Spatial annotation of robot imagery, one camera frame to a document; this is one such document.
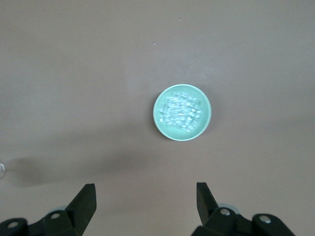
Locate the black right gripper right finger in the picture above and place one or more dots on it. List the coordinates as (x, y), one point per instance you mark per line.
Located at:
(216, 221)

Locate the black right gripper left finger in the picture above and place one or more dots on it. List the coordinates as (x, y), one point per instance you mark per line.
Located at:
(64, 221)

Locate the clear stemmed wine glass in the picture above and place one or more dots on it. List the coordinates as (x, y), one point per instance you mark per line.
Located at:
(1, 169)

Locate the heap of clear ice cubes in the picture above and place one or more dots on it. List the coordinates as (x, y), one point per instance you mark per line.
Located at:
(179, 111)

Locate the mint green ceramic bowl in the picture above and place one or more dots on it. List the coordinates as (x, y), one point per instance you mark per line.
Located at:
(162, 130)

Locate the brown table cover mat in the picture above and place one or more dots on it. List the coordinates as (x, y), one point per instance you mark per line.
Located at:
(73, 61)

